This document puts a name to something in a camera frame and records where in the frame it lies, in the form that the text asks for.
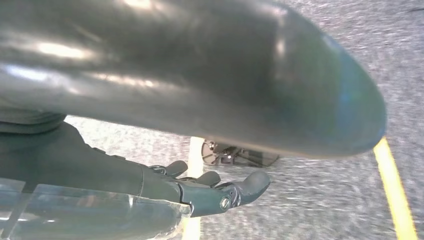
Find dark metal floor stand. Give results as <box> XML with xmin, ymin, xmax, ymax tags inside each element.
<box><xmin>201</xmin><ymin>139</ymin><xmax>281</xmax><ymax>169</ymax></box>

